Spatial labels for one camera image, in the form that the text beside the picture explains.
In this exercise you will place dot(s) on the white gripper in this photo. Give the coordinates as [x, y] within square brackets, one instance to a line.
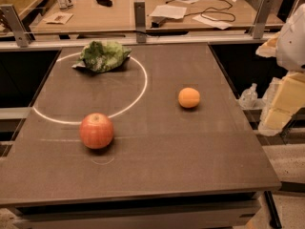
[293, 45]

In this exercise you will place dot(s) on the orange fruit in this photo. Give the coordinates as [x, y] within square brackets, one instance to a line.
[189, 98]

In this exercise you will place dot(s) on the green jalapeno chip bag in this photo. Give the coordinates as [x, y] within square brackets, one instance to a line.
[101, 57]

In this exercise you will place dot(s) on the clear sanitizer bottle left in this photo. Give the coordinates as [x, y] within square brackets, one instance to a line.
[248, 97]

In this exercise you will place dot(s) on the white paper sheet right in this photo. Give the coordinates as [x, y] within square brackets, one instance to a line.
[211, 22]

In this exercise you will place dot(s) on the white paper sheet centre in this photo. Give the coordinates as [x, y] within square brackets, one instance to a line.
[168, 11]

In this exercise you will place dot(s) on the black mouse on desk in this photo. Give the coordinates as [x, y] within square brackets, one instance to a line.
[105, 3]

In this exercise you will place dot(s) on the red apple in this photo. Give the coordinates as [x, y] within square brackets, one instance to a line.
[96, 131]

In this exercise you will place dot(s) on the wooden desk behind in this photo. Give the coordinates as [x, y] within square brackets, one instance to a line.
[89, 16]

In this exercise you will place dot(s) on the brown paper envelope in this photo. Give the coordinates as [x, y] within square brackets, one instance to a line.
[59, 18]

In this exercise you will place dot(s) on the right metal bracket post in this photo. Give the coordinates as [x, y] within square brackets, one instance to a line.
[258, 27]

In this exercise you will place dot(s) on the metal bracket post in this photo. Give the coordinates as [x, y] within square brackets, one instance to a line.
[140, 21]
[20, 34]
[258, 27]

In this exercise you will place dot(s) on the middle metal bracket post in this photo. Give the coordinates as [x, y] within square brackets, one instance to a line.
[140, 21]

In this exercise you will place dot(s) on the left metal bracket post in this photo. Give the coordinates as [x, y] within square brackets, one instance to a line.
[20, 34]

